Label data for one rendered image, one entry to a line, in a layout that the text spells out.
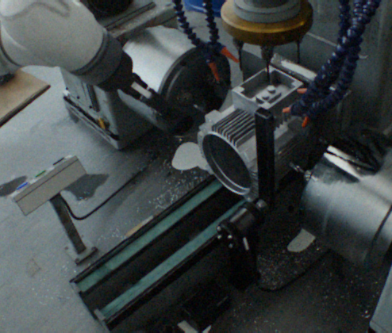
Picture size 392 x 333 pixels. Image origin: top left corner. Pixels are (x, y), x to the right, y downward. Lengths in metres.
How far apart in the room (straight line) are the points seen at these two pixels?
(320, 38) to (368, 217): 0.48
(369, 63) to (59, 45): 0.68
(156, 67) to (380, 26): 0.52
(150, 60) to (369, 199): 0.62
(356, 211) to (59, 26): 0.57
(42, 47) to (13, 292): 0.74
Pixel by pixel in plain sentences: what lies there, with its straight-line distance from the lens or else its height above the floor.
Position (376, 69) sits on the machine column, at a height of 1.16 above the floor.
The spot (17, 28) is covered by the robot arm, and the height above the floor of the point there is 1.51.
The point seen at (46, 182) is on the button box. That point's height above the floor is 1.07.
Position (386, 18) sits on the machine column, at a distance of 1.05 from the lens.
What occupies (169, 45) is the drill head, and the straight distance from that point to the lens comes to 1.22.
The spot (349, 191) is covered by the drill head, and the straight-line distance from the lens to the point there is 0.89.
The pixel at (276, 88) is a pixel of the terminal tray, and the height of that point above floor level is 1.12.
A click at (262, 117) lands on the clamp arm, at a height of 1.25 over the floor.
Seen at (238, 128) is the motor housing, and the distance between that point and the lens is 1.05.
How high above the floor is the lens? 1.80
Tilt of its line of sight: 45 degrees down
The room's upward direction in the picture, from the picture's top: 10 degrees counter-clockwise
